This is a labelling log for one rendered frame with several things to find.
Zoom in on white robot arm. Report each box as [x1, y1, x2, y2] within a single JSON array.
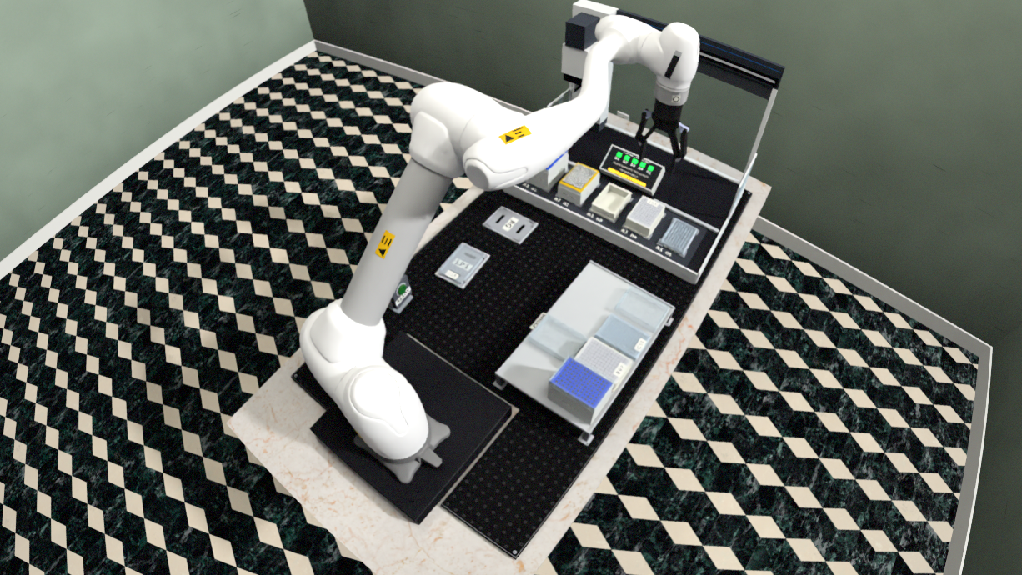
[[300, 15, 699, 484]]

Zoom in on white ready key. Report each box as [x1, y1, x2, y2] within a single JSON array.
[[388, 274, 413, 313]]

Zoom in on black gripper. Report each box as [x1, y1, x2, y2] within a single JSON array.
[[635, 98, 689, 176]]

